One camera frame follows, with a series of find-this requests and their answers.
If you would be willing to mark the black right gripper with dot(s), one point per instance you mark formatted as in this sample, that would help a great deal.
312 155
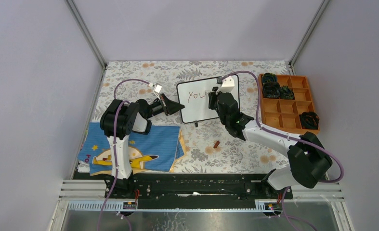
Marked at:
213 96

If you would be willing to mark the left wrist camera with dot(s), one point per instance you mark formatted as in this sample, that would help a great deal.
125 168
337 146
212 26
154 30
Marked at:
156 88

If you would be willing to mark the floral patterned table mat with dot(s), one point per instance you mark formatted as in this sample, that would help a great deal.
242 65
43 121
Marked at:
129 80

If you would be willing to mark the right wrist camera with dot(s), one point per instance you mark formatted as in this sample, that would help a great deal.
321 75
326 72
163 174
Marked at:
226 83

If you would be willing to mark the orange compartment tray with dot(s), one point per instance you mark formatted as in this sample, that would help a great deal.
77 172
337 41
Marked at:
284 114

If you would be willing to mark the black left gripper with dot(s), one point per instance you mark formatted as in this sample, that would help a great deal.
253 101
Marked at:
168 106

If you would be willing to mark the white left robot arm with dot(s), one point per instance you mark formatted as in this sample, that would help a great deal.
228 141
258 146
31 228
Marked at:
121 118

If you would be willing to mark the dark red marker cap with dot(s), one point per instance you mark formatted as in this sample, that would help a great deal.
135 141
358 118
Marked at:
216 145

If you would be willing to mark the blue Pikachu cloth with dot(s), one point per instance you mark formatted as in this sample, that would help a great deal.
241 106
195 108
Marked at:
156 151

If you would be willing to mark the small whiteboard black frame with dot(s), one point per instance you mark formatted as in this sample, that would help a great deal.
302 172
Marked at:
194 96

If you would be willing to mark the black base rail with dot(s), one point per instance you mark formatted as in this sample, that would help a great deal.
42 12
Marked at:
194 191

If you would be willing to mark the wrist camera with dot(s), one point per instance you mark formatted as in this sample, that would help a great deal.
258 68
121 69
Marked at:
226 83
156 88

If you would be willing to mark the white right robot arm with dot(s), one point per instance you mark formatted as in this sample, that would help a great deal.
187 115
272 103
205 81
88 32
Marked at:
308 161

